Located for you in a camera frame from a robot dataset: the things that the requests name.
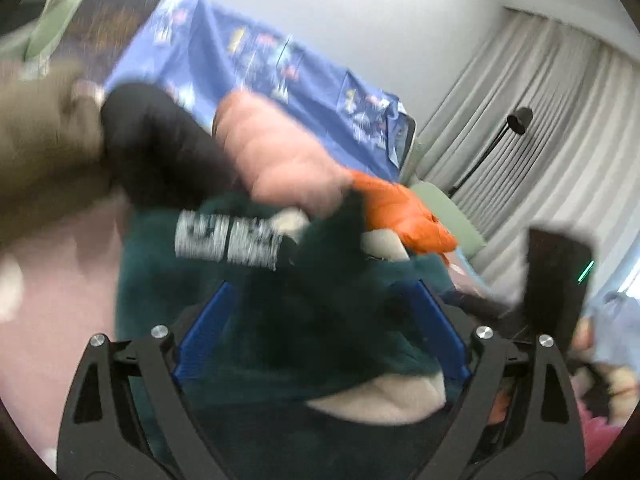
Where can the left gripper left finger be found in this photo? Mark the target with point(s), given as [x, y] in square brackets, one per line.
[126, 415]

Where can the brown folded garment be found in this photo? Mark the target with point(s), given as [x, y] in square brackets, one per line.
[51, 146]

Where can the black garment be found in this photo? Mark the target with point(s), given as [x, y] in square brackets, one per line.
[159, 154]

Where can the blue patterned duvet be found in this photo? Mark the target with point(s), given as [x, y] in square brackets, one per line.
[198, 52]

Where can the black floor lamp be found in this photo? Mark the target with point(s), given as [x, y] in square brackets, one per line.
[518, 122]

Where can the operator right hand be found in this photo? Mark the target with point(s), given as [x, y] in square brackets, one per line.
[621, 382]

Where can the dark green fleece jacket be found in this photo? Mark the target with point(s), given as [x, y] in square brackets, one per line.
[284, 345]

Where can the pink quilted jacket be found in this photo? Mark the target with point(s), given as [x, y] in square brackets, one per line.
[280, 162]

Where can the dark patterned pillow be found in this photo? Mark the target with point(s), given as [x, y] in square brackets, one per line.
[99, 33]

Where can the green pillow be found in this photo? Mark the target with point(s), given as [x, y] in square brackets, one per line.
[469, 239]

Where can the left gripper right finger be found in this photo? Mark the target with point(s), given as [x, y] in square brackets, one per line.
[516, 416]

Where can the white curtain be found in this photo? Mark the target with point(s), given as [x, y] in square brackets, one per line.
[575, 169]

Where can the orange puffer jacket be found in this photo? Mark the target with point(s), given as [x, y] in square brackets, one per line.
[394, 207]

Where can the pink polka dot blanket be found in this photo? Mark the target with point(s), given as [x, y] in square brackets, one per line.
[58, 288]

